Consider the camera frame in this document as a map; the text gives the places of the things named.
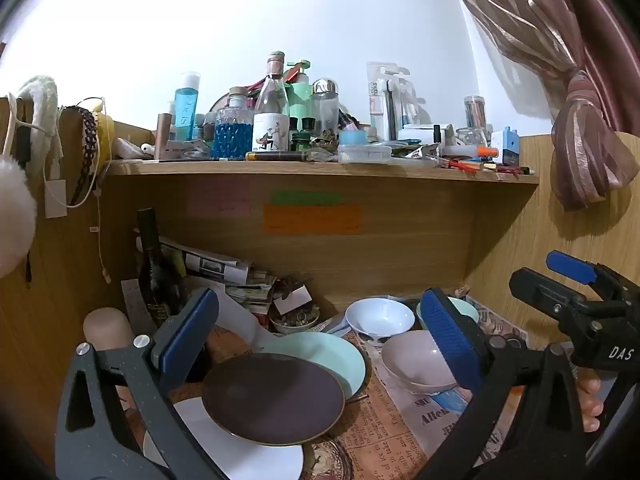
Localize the dark braided headband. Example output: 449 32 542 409
69 105 99 207

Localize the blue liquid bottle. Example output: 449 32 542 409
174 72 201 142

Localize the empty glass jar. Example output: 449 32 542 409
456 127 488 148

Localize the orange sticky note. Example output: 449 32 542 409
263 205 362 235

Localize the dark wine bottle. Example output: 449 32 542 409
136 208 183 328

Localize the dark brown plate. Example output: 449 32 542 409
201 352 347 447

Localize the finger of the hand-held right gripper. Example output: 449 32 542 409
545 251 616 288
509 267 588 328

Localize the pink sticky note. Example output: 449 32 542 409
187 180 251 216

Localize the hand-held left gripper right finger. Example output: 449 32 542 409
417 287 586 480

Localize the small white bowl of beads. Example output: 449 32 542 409
269 305 321 335

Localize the white charger adapter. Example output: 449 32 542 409
45 180 67 219

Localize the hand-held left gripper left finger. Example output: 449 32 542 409
54 287 226 480

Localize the green sticky note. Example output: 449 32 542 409
271 191 341 206

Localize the wooden shelf board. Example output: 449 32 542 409
107 159 541 186

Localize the clear plastic box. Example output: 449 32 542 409
338 144 392 163

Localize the yellow round item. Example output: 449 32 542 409
95 110 117 163

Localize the stack of booklets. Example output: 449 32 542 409
222 272 278 316

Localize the grey-brown plate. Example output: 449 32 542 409
381 330 473 395

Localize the clear jar of pens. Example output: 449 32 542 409
464 96 487 131

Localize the blue textured glass jar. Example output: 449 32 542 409
214 87 255 160

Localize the pale pink mug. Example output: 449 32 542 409
82 307 133 356

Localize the mint green pump bottle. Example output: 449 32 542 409
286 60 314 133

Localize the white newspaper print sheet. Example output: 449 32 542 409
325 295 531 480

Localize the white cable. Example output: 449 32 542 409
44 97 112 284

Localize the brown cardboard tube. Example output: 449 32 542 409
156 112 173 160

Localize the white paper sheet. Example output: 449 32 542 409
215 292 275 352

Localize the red pen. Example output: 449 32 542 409
444 157 483 175

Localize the mint green bowl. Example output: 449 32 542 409
416 296 481 333

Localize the clear bottle with white label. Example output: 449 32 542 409
252 51 291 152

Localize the pink striped curtain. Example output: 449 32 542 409
439 0 640 211

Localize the clear bottle silver cap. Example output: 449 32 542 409
312 78 340 136

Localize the small white paper box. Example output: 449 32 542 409
272 285 313 316

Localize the white fluffy headband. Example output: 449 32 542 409
17 75 62 166

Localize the person's right hand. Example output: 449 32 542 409
575 375 603 433

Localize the toothbrush package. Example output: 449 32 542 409
366 61 417 141

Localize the white plate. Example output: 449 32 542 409
142 397 306 480

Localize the white blue pencil sharpener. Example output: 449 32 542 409
491 127 521 166

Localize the white pompom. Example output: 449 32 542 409
0 155 38 278

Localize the mint green plate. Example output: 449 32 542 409
257 332 368 402

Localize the stack of papers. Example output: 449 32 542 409
162 239 251 283

